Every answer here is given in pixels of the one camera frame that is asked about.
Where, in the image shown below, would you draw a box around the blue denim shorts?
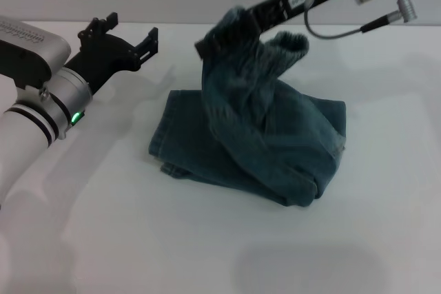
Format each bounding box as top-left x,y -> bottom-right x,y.
147,6 -> 347,209

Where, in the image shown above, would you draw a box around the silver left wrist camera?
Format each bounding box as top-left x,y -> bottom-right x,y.
0,14 -> 72,91

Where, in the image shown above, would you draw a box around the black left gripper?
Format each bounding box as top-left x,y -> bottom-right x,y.
63,8 -> 262,94

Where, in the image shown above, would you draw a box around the grey cable with metal plug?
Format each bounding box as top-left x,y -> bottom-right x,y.
304,0 -> 418,39

